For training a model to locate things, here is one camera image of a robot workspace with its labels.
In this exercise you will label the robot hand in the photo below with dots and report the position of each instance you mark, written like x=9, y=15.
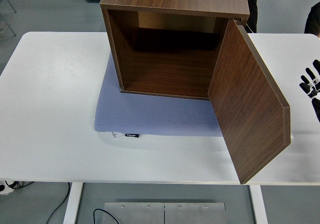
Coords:
x=315, y=93

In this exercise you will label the brown wooden cabinet door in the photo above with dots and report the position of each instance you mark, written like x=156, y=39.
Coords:
x=250, y=103

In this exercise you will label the white table leg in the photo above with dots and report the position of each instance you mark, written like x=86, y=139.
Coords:
x=257, y=204
x=73, y=204

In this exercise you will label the blue-grey textured mat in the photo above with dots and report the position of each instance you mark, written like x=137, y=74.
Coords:
x=150, y=113

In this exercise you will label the black mat label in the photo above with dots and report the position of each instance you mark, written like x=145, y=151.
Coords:
x=132, y=135

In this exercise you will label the clear plastic tag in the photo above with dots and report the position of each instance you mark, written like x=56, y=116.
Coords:
x=114, y=134

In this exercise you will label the grey metal plate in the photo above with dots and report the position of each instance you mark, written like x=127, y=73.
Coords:
x=140, y=215

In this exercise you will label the grey metal rack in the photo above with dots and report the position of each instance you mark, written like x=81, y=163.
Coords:
x=10, y=21

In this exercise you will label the white power strip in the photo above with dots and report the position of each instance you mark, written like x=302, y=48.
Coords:
x=3, y=187

